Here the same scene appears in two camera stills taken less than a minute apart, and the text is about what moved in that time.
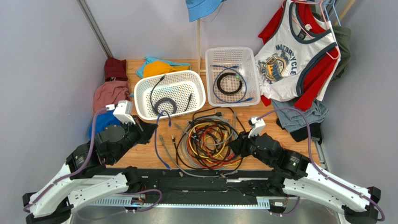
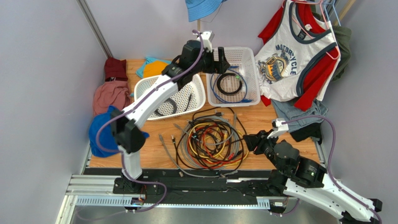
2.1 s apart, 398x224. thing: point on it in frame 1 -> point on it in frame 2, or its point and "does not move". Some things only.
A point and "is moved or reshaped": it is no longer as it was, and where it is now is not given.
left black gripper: x=145 y=129 -> x=216 y=67
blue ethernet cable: x=169 y=123 is moved or reshaped
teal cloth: x=140 y=70 does not move
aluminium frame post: x=95 y=27 does not move
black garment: x=302 y=134 does not move
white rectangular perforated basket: x=231 y=77 does not move
